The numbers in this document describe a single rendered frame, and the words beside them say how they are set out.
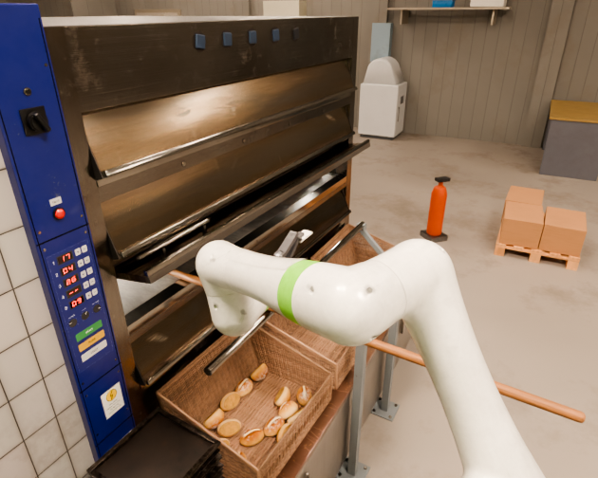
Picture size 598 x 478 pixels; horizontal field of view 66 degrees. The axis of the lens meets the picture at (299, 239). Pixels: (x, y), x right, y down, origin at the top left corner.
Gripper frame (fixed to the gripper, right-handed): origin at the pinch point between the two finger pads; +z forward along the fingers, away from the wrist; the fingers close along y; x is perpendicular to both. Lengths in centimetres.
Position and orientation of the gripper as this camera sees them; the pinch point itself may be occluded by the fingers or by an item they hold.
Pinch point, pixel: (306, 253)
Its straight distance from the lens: 136.2
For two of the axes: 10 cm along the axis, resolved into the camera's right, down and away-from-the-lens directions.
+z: 5.1, -3.9, 7.7
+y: 0.1, 8.9, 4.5
